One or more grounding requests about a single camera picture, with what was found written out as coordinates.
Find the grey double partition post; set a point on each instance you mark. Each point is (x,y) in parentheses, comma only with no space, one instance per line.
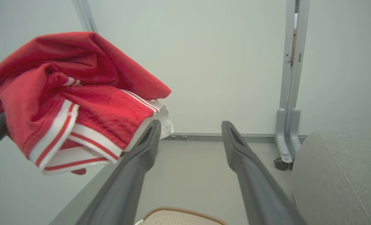
(290,37)

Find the grey corner partition post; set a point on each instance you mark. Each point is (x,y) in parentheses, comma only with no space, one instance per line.
(86,15)

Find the red clothing with white stripes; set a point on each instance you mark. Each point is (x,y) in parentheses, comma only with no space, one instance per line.
(94,72)

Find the grey fabric sofa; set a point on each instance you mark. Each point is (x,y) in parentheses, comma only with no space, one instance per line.
(344,181)

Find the grey partition foot long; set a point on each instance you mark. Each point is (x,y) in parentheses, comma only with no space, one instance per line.
(280,134)

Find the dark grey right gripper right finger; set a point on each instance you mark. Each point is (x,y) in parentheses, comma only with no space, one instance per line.
(257,187)

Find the cream perforated laundry basket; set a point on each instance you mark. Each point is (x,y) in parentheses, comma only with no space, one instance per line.
(179,218)

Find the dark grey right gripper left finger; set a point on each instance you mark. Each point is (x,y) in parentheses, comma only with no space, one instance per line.
(126,187)

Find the grey partition foot short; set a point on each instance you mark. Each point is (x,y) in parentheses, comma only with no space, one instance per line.
(295,131)

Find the grey back partition bottom rail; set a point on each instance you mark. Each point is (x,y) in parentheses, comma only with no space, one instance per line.
(223,136)

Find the black caster wheel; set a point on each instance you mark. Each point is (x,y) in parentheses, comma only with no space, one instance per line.
(280,164)

